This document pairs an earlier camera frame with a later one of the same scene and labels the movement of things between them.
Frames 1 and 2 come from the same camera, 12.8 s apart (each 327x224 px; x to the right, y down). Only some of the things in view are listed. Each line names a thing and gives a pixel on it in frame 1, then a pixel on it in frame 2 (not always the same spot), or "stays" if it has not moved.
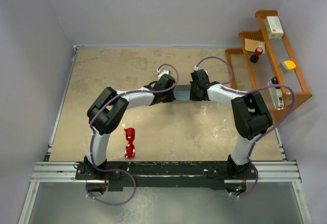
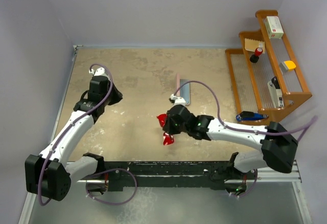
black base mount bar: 126,175 stays
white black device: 276,93 stays
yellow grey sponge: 287,65 stays
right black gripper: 192,96 to 168,127
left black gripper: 170,98 to 117,96
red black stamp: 254,58 stays
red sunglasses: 130,150 to 168,138
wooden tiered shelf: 267,64 stays
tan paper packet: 251,45 stays
